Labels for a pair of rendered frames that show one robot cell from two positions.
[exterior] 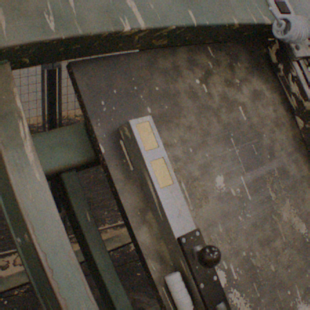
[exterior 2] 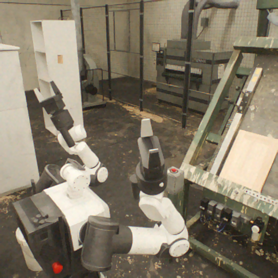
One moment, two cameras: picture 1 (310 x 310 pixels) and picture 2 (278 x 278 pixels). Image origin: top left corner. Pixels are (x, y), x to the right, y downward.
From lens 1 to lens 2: 2.12 m
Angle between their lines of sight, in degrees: 76
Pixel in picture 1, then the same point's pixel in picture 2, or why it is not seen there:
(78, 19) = (255, 43)
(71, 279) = (221, 85)
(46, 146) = (243, 69)
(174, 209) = (250, 86)
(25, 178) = (228, 68)
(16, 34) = (240, 44)
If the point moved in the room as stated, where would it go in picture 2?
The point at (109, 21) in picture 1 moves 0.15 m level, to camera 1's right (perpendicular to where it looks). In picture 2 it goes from (262, 44) to (272, 46)
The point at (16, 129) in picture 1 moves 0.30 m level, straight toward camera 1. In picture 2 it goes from (232, 61) to (204, 63)
